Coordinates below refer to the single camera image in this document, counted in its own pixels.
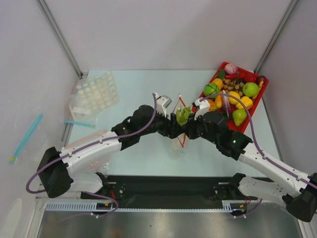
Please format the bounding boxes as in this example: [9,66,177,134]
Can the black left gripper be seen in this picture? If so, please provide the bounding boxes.
[139,107,185,139]

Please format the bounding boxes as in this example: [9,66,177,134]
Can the toy green onion leek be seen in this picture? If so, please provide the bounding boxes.
[176,107,192,126]

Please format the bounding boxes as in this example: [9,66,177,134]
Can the clear bag with orange zipper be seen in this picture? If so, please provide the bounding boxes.
[171,94,192,158]

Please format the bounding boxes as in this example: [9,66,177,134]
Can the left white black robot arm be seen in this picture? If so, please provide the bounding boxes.
[37,105,184,198]

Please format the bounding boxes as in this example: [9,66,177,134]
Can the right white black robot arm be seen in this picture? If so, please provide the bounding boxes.
[182,112,317,222]

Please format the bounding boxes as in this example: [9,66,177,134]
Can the bag of white round stickers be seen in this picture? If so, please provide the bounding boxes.
[69,71,119,116]

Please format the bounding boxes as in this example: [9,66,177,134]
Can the clear bag teal zipper table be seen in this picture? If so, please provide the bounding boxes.
[64,120,95,128]

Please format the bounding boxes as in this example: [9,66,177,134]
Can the clear bag with teal zipper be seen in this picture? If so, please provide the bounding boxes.
[0,112,64,180]

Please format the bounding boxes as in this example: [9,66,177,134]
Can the green toy pear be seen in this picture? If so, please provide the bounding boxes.
[232,110,248,127]

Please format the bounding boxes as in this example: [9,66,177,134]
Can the yellow toy lemon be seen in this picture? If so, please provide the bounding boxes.
[228,91,241,105]

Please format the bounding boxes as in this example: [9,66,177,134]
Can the green toy watermelon ball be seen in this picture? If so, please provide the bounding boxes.
[203,83,219,96]

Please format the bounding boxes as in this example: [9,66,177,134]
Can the red plastic tray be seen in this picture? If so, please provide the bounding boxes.
[200,62,269,132]

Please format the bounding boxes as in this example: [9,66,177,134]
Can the yellow toy bell pepper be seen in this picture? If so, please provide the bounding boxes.
[236,96,253,110]

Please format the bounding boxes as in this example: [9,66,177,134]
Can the orange toy fruit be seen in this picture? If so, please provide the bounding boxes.
[212,78,223,90]

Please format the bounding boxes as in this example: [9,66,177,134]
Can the brown toy mushrooms cluster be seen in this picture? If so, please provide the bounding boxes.
[223,79,246,93]

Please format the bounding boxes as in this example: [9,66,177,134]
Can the green toy apple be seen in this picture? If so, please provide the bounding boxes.
[242,82,259,97]

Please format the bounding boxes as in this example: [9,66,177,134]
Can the red toy chili pepper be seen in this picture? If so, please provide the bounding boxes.
[224,71,246,80]

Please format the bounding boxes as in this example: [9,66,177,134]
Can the pink toy onion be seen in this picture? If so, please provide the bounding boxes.
[224,63,238,75]

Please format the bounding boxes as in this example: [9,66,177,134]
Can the dark red toy fruit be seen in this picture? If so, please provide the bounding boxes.
[256,75,267,85]

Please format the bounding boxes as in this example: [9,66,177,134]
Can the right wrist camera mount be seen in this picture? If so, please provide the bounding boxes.
[192,98,210,120]

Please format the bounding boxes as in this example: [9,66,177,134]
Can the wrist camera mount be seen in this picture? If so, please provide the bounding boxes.
[192,98,210,120]
[153,93,172,118]

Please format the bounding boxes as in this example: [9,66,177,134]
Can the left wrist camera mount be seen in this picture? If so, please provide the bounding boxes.
[153,93,172,118]

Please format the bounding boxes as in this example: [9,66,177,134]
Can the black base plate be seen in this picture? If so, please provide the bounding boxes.
[80,175,258,210]

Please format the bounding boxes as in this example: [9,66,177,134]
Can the white slotted cable duct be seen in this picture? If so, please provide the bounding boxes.
[46,201,115,212]

